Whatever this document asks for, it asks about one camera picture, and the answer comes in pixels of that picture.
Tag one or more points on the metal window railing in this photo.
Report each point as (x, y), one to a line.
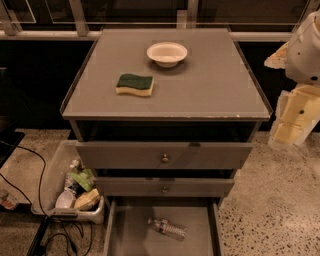
(246, 20)

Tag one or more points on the grey top drawer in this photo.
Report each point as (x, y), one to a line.
(163, 155)

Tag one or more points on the small cup on floor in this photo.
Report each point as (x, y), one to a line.
(7, 200)

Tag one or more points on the grey bottom drawer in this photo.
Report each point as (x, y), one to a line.
(129, 233)

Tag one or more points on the clear plastic storage bin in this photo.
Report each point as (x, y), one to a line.
(52, 185)

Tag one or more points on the grey drawer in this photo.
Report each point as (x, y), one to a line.
(163, 155)
(129, 233)
(166, 187)

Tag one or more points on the grey drawer cabinet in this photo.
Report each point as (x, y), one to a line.
(210, 96)

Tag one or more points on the yellow sponge in bin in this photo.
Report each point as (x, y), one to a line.
(87, 200)

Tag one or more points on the green yellow sponge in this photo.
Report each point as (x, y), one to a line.
(132, 84)

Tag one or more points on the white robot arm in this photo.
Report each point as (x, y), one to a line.
(303, 53)

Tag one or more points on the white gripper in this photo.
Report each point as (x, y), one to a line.
(304, 55)

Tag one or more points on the green packet in bin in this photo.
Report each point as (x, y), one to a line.
(85, 179)

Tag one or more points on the grey middle drawer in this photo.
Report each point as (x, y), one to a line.
(166, 187)

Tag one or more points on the small white bowl in bin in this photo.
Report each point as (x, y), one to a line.
(65, 200)

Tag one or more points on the clear plastic water bottle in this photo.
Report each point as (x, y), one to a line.
(168, 228)

